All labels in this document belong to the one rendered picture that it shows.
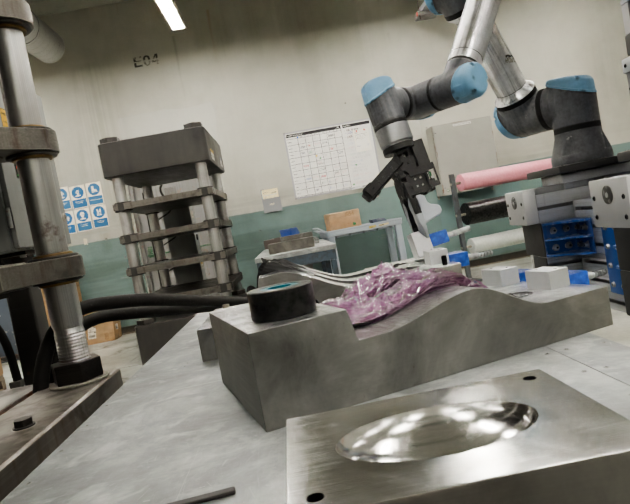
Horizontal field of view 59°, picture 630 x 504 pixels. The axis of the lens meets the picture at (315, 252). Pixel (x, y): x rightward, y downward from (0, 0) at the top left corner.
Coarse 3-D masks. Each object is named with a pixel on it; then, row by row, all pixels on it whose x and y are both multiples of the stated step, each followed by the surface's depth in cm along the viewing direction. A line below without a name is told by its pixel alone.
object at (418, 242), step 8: (416, 232) 119; (440, 232) 120; (448, 232) 122; (456, 232) 121; (464, 232) 122; (408, 240) 124; (416, 240) 119; (424, 240) 119; (432, 240) 119; (440, 240) 120; (448, 240) 120; (416, 248) 119; (424, 248) 119; (432, 248) 119; (416, 256) 121
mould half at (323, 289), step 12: (408, 264) 118; (420, 264) 114; (456, 264) 104; (264, 276) 103; (276, 276) 102; (288, 276) 103; (300, 276) 103; (312, 276) 104; (324, 276) 115; (360, 276) 118; (324, 288) 103; (336, 288) 103; (324, 300) 103; (204, 324) 107; (204, 336) 102; (204, 348) 102; (204, 360) 102
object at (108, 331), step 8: (80, 296) 735; (48, 320) 710; (96, 328) 714; (104, 328) 714; (112, 328) 714; (120, 328) 741; (88, 336) 714; (96, 336) 714; (104, 336) 714; (112, 336) 714; (120, 336) 738; (88, 344) 714
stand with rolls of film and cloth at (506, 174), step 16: (544, 160) 676; (464, 176) 646; (480, 176) 650; (496, 176) 654; (512, 176) 661; (464, 208) 656; (480, 208) 647; (496, 208) 651; (464, 240) 653; (480, 240) 652; (496, 240) 656; (512, 240) 662
